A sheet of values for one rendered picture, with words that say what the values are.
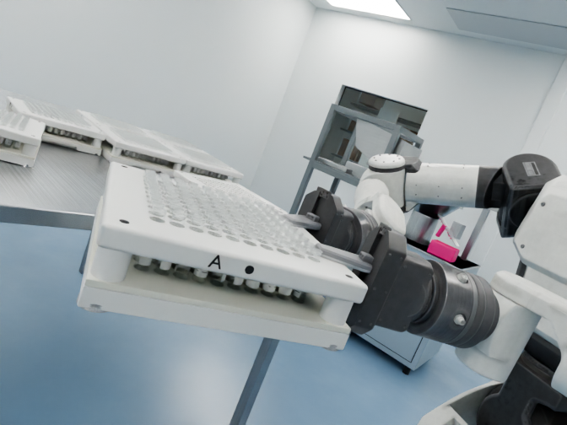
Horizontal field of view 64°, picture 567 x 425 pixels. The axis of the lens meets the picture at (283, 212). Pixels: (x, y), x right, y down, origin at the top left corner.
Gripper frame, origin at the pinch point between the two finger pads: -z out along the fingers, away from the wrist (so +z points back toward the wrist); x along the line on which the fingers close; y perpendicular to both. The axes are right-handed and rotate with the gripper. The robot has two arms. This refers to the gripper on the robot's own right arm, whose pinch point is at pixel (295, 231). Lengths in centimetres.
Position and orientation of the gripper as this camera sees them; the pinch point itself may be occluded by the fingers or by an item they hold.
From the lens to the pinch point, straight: 59.6
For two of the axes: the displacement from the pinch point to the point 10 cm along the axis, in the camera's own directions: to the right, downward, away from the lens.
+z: 5.8, 0.8, 8.1
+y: -7.3, -4.0, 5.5
